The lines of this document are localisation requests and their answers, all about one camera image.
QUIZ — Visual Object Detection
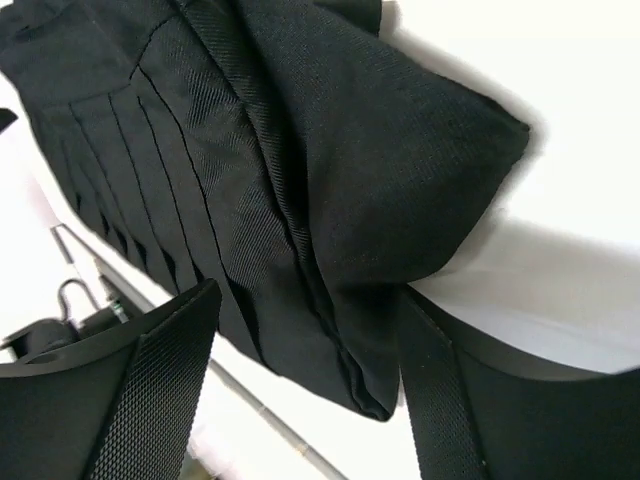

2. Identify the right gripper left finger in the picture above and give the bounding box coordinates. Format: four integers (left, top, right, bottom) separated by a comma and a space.
1, 280, 221, 479

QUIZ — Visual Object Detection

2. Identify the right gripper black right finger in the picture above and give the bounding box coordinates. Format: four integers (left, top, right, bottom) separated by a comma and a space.
398, 289, 639, 479

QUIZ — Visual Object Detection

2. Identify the black skirt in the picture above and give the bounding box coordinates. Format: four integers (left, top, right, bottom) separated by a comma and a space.
1, 1, 529, 421

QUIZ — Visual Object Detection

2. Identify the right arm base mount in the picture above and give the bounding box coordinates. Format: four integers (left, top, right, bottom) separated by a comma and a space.
1, 278, 129, 364

